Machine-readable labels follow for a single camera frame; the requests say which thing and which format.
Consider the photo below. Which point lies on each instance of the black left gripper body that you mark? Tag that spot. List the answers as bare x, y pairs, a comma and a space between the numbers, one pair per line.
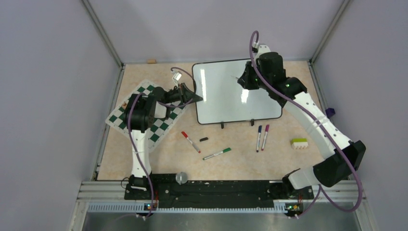
179, 95

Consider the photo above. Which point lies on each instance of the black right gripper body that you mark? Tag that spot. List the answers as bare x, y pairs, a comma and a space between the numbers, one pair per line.
252, 80

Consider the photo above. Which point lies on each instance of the white whiteboard black frame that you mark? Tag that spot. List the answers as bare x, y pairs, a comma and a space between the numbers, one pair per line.
225, 101

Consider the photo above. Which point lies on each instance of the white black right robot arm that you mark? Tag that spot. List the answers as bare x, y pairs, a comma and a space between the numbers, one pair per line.
341, 156

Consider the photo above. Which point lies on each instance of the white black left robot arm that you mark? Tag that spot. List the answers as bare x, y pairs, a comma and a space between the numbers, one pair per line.
141, 169

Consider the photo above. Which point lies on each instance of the red capped marker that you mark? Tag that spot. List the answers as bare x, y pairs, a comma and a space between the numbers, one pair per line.
191, 142

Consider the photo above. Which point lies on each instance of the green white chess mat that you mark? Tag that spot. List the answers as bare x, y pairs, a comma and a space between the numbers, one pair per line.
142, 115

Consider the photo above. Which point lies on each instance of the small wooden block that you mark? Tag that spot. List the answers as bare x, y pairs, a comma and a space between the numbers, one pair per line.
151, 61

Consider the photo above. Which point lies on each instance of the blue capped marker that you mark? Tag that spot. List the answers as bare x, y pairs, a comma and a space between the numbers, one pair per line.
258, 138

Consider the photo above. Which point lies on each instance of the pink capped marker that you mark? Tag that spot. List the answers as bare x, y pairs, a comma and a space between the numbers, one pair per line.
265, 137

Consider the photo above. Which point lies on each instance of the green capped marker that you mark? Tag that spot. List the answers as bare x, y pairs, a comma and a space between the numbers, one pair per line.
216, 154

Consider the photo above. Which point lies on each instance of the green white toy brick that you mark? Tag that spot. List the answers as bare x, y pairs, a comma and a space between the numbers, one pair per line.
299, 143

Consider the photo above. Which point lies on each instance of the purple block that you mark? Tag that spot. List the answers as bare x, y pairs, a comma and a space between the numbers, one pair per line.
330, 112

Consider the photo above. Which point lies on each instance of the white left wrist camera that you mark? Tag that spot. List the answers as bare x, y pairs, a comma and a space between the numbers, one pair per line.
176, 77

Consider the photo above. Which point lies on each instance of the aluminium frame rail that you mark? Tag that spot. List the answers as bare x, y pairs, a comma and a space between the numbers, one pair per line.
108, 196

